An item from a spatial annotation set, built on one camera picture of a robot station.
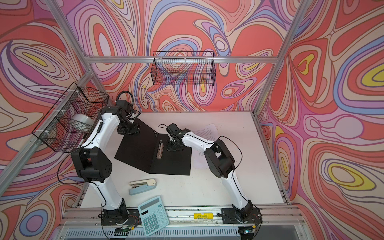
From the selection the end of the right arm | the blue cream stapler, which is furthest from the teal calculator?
the end of the right arm

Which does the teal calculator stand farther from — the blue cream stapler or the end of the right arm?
the end of the right arm

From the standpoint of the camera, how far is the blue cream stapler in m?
0.82

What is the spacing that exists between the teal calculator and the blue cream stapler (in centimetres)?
7

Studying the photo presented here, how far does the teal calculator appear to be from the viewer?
705mm
